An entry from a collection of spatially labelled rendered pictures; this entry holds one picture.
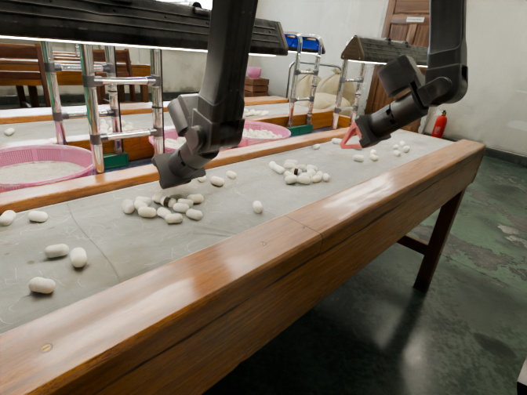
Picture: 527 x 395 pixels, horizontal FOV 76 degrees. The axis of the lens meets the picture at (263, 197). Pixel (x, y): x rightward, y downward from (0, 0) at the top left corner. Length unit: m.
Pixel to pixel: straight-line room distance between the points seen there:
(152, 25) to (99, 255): 0.38
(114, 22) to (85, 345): 0.45
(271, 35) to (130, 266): 0.57
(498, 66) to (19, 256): 5.13
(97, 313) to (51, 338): 0.05
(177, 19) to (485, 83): 4.83
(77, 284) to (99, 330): 0.13
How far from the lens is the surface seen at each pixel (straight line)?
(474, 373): 1.65
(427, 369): 1.56
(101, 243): 0.62
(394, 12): 5.76
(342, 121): 1.98
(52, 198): 0.76
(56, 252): 0.59
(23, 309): 0.52
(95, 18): 0.60
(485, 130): 5.29
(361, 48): 1.16
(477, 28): 5.37
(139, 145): 1.17
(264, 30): 0.82
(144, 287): 0.47
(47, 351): 0.43
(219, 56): 0.52
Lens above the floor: 1.06
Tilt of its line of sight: 25 degrees down
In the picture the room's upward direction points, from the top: 6 degrees clockwise
